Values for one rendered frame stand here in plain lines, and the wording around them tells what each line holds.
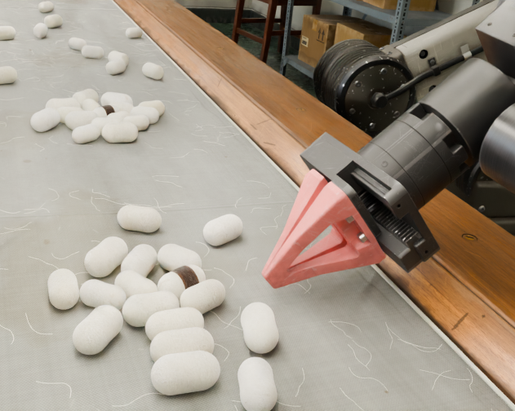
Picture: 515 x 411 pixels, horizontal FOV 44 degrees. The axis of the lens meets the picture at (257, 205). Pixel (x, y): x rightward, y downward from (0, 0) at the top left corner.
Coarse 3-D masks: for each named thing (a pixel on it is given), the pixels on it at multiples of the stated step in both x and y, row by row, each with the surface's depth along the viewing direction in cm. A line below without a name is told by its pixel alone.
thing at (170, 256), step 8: (168, 248) 45; (176, 248) 45; (184, 248) 45; (160, 256) 45; (168, 256) 45; (176, 256) 45; (184, 256) 45; (192, 256) 45; (160, 264) 45; (168, 264) 45; (176, 264) 45; (184, 264) 44; (192, 264) 44; (200, 264) 45
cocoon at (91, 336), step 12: (96, 312) 37; (108, 312) 38; (120, 312) 38; (84, 324) 36; (96, 324) 37; (108, 324) 37; (120, 324) 38; (84, 336) 36; (96, 336) 36; (108, 336) 37; (84, 348) 36; (96, 348) 36
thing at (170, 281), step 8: (168, 272) 42; (200, 272) 43; (160, 280) 42; (168, 280) 42; (176, 280) 42; (200, 280) 43; (160, 288) 42; (168, 288) 41; (176, 288) 41; (184, 288) 42; (176, 296) 41
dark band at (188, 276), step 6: (174, 270) 42; (180, 270) 42; (186, 270) 42; (192, 270) 43; (180, 276) 42; (186, 276) 42; (192, 276) 42; (186, 282) 42; (192, 282) 42; (198, 282) 42; (186, 288) 42
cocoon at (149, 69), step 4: (144, 64) 90; (148, 64) 90; (152, 64) 89; (156, 64) 89; (144, 68) 90; (148, 68) 89; (152, 68) 89; (156, 68) 89; (160, 68) 89; (144, 72) 90; (148, 72) 89; (152, 72) 89; (156, 72) 89; (160, 72) 89; (148, 76) 90; (152, 76) 89; (156, 76) 89; (160, 76) 89
